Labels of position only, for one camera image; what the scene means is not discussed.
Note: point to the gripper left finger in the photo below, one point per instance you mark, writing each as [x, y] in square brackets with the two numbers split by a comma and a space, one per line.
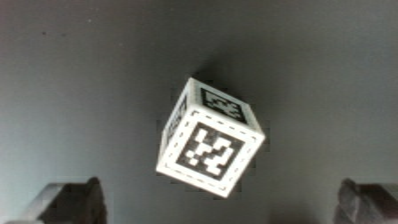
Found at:
[69, 204]

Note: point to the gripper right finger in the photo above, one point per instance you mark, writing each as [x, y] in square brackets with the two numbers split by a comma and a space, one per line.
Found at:
[367, 203]

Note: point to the white chair leg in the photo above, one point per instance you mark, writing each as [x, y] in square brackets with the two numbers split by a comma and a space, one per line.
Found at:
[213, 138]

